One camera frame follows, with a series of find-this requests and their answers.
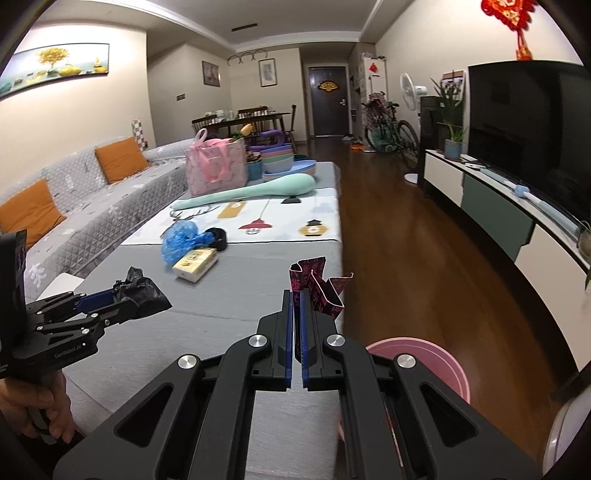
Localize blue plastic tray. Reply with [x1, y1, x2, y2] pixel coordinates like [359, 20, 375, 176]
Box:
[263, 159, 318, 178]

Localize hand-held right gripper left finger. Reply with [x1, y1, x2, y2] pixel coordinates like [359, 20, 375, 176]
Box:
[53, 288, 296, 480]

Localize blue plastic bag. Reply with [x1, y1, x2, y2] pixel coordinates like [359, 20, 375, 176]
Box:
[161, 220, 214, 265]

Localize mint green long spoon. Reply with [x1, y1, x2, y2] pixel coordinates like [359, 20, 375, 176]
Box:
[172, 173, 317, 212]

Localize grey table cloth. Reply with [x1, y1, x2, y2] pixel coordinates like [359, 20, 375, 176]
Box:
[60, 161, 345, 480]

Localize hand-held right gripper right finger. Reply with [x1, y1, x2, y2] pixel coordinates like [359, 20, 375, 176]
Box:
[299, 291, 543, 480]

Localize black plastic bag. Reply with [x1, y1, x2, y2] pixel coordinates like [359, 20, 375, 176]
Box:
[112, 266, 173, 319]

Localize grey quilted sofa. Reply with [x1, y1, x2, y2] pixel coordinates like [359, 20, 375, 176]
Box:
[0, 136, 190, 305]

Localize white floor appliance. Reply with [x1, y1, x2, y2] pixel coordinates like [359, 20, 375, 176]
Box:
[542, 401, 591, 480]

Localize black round container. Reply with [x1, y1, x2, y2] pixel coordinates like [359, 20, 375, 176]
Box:
[203, 227, 228, 252]

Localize white standing fan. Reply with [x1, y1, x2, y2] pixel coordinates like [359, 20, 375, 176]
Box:
[399, 72, 430, 185]

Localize red knot wall ornament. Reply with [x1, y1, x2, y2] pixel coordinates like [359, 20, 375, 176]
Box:
[480, 0, 541, 62]

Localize white fridge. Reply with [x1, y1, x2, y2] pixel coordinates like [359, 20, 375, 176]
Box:
[360, 56, 387, 100]

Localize dark entrance door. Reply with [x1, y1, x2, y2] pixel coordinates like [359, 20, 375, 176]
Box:
[308, 66, 348, 138]

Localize yellow white tissue packet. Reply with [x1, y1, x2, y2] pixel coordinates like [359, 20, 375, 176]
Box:
[172, 248, 219, 283]

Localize light blue long stick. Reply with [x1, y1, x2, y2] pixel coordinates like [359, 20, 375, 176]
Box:
[480, 167, 580, 236]

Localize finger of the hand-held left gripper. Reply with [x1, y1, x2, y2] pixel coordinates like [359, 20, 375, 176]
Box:
[39, 300, 139, 344]
[28, 286, 125, 321]

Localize potted plant in blue pot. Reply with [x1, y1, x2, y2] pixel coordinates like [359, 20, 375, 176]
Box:
[431, 76, 469, 161]

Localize purple curved object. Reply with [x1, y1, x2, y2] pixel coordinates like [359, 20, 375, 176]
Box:
[248, 130, 283, 148]

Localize wide landscape wall painting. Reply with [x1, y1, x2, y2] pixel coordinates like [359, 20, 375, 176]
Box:
[0, 43, 110, 97]

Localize white and green television cabinet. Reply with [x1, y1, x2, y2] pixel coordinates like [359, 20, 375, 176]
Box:
[420, 148, 591, 370]

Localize black flat television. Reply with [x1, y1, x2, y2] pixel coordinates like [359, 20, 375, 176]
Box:
[466, 60, 591, 227]

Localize dark wooden dining table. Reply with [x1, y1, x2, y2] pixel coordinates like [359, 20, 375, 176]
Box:
[191, 111, 291, 139]

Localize orange cushion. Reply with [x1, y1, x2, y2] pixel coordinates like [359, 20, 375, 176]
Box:
[0, 179, 68, 238]
[95, 137, 149, 184]

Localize printed white table runner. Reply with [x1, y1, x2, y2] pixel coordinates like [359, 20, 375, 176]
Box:
[121, 196, 342, 245]

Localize bicycle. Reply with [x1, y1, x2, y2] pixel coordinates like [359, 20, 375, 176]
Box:
[362, 91, 423, 169]

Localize pink plastic bin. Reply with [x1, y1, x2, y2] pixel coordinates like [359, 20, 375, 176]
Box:
[337, 337, 472, 444]

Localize black tower speaker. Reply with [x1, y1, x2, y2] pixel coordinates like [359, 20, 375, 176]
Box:
[418, 95, 446, 153]

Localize person's left hand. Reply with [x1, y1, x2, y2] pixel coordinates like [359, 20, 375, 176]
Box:
[0, 369, 75, 446]

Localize stack of pastel bowls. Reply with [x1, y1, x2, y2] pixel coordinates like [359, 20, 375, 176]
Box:
[261, 144, 295, 176]

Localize dark red patterned wrapper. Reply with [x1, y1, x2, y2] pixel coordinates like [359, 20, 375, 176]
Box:
[288, 256, 355, 363]

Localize black arched wall decoration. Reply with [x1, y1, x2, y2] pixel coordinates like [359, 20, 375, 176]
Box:
[228, 49, 267, 66]

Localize pink gift bag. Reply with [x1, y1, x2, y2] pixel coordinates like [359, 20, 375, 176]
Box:
[185, 128, 247, 197]

